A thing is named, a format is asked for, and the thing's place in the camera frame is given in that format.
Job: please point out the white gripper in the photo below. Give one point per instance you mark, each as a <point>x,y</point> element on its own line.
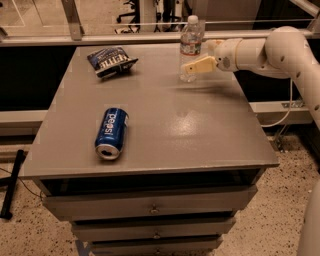
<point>225,55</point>

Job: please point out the clear plastic water bottle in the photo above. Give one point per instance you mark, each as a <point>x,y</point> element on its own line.
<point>190,45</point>

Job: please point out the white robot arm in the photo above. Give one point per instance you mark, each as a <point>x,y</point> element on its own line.
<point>283,218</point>

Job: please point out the blue Kettle chips bag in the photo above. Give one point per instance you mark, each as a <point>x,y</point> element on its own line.
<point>110,61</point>

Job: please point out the blue Pepsi can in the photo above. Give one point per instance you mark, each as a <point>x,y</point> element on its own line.
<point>111,134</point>

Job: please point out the grey drawer cabinet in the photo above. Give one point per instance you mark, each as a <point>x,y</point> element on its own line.
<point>179,136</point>

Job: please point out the grey metal railing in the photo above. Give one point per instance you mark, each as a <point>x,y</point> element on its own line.
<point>93,22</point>

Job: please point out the grey bottom drawer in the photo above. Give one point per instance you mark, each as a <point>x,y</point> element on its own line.
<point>158,247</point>

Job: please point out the grey drawer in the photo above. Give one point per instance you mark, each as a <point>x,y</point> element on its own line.
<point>150,203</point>
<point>153,229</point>
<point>158,247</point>

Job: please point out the grey middle drawer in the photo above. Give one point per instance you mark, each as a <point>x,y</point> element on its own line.
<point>153,229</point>

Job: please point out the grey top drawer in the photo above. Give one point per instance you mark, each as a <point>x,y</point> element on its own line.
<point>150,203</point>

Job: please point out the black metal stand leg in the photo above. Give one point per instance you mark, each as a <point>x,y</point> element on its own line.
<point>10,183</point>

